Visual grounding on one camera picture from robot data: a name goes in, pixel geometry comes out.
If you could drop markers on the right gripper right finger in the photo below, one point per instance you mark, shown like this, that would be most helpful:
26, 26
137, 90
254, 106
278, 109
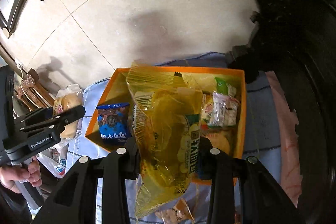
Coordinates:
215, 165

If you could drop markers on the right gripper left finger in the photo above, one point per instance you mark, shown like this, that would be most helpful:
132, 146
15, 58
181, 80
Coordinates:
120, 165

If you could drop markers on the blue cookie packet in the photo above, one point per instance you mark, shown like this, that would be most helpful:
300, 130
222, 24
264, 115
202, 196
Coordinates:
112, 122

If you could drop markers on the clear brown bread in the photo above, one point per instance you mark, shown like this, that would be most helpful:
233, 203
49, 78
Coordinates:
67, 98

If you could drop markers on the large yellow chips bag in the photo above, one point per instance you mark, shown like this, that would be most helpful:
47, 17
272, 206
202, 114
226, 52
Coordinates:
166, 125

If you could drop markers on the person left hand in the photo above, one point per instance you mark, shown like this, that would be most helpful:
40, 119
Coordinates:
11, 174

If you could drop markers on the brown wooden chair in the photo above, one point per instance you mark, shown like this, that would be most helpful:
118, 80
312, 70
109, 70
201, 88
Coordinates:
29, 90

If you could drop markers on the white plastic bag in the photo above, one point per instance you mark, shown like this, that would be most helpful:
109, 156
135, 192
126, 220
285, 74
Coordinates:
55, 158

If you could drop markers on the blue plaid bed sheet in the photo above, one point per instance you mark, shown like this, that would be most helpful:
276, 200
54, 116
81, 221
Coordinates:
262, 137

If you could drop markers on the pink blanket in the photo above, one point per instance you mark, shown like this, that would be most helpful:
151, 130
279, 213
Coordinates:
291, 178

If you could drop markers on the white pink candy packet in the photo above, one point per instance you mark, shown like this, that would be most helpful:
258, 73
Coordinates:
225, 110

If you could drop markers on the green jelly packet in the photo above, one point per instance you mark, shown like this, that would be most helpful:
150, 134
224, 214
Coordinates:
222, 87

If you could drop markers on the dark carved wooden headboard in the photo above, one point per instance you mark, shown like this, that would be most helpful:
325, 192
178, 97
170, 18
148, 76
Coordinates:
296, 40

